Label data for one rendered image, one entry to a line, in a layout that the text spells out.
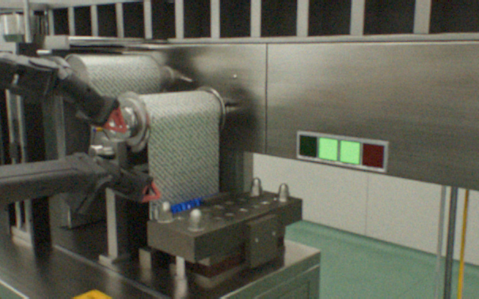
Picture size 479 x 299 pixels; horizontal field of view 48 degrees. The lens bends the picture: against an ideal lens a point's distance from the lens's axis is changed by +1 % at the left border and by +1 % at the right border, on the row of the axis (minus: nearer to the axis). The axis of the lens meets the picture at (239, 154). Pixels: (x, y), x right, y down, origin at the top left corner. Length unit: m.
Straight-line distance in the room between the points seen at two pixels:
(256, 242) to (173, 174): 0.27
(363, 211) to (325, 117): 2.79
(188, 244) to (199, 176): 0.28
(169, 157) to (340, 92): 0.45
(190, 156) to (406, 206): 2.70
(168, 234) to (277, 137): 0.41
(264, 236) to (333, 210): 2.93
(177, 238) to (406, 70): 0.62
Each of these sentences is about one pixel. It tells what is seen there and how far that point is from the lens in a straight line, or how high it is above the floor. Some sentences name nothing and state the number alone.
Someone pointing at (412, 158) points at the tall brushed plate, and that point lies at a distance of 1.23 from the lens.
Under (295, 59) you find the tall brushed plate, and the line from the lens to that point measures 1.36.
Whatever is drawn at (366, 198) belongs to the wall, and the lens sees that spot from 4.04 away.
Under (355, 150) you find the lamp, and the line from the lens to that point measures 1.28.
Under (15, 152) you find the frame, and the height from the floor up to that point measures 1.15.
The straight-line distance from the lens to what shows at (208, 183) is 1.44.
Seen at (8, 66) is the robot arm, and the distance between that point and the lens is 1.14.
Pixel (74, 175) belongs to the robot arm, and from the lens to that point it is 1.05.
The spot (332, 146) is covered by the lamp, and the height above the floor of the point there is 1.19.
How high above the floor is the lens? 1.42
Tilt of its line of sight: 11 degrees down
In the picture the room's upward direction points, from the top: straight up
